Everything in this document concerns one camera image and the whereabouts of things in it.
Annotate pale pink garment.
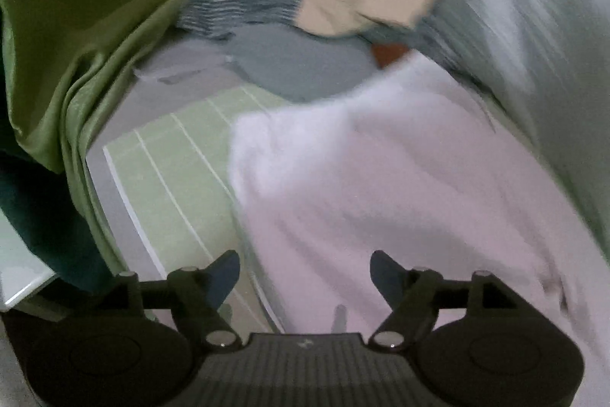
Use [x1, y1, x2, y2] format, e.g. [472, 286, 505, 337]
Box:
[228, 54, 610, 407]

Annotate green striped bed sheet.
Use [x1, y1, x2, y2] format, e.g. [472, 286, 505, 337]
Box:
[85, 39, 315, 334]

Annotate grey garment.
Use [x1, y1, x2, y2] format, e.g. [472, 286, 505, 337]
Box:
[224, 24, 382, 103]

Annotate dark teal cloth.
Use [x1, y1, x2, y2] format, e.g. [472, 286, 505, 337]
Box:
[0, 111, 125, 296]

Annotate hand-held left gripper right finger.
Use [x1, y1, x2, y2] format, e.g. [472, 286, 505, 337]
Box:
[370, 250, 519, 349]

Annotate orange cloth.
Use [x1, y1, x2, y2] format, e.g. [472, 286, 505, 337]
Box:
[371, 43, 411, 69]

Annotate green curtain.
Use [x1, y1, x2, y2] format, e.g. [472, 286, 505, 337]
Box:
[0, 0, 216, 293]

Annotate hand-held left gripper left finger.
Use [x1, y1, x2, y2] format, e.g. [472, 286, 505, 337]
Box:
[102, 250, 241, 348]

